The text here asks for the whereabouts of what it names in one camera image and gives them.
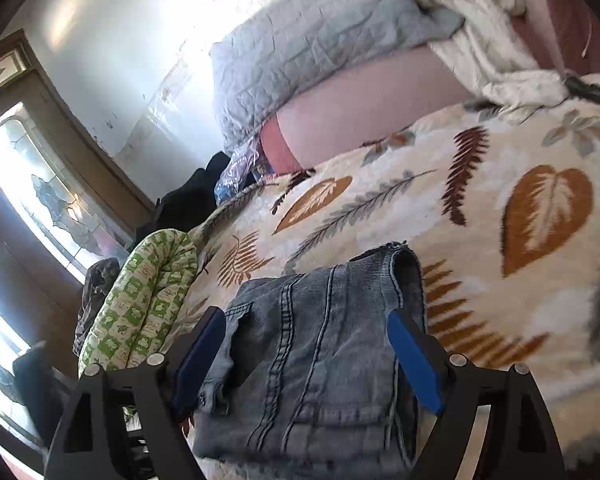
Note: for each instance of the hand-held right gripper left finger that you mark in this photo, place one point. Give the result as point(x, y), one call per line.
point(200, 355)

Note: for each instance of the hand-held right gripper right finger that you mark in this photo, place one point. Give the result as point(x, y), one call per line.
point(415, 360)

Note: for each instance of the grey-blue denim pants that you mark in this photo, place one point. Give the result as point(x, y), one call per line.
point(310, 350)

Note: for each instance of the green printed cushion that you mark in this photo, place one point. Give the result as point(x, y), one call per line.
point(145, 295)

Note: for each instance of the dark grey garment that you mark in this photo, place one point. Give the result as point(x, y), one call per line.
point(97, 295)

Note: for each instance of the leaf print blanket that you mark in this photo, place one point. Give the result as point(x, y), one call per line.
point(480, 230)

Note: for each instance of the black clothing pile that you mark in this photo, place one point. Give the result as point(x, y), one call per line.
point(190, 200)

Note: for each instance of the clear plastic bag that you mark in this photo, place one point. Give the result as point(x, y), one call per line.
point(240, 172)

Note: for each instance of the door with stained glass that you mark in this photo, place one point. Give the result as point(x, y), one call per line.
point(45, 175)

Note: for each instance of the pink bed sheet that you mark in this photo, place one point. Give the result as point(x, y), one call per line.
point(370, 110)

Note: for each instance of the small black object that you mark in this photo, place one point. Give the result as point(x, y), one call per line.
point(587, 91)

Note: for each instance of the white crumpled blanket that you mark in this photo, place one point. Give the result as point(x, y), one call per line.
point(480, 45)

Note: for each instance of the grey quilted pillow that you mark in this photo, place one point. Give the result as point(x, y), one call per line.
point(305, 45)

